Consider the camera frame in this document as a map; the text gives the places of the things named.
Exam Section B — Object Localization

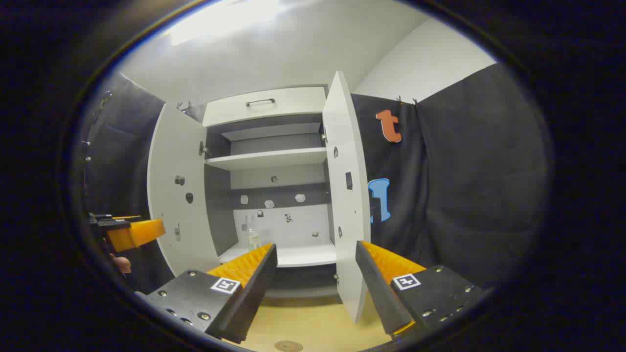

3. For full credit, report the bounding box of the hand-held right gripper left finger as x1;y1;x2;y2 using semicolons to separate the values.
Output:
133;243;278;344

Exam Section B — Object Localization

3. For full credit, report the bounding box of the white cabinet with grey interior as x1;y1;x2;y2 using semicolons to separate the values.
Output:
202;86;339;299

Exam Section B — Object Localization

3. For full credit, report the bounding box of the white cabinet shelf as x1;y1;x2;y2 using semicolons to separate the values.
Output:
205;147;329;172

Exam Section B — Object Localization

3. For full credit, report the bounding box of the white cabinet door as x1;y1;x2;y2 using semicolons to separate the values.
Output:
147;102;222;277
321;70;373;324

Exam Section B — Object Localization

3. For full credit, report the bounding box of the clear plastic bottle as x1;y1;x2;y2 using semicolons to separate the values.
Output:
246;215;263;251

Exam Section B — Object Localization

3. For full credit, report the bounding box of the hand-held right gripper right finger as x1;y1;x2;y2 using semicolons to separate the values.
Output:
355;240;486;338

